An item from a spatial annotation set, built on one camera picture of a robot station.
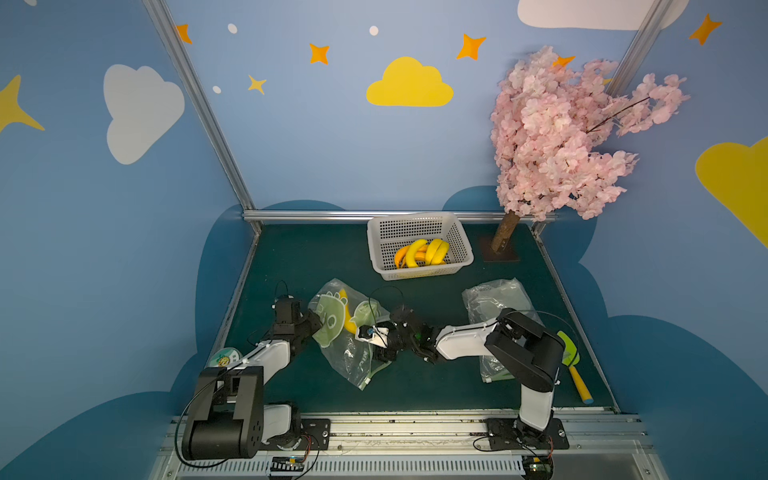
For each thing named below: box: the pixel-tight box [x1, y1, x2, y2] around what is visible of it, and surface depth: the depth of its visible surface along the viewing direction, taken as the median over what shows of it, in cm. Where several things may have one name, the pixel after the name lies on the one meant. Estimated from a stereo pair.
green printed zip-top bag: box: [308, 278, 391, 391], surface depth 90 cm
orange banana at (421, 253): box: [415, 244, 428, 261], surface depth 110 cm
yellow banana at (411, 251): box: [406, 239, 428, 268], surface depth 109 cm
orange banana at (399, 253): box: [394, 245, 410, 269], surface depth 110 cm
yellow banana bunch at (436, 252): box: [425, 238, 450, 265], surface depth 108 cm
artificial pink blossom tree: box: [490, 46, 691, 253], surface depth 73 cm
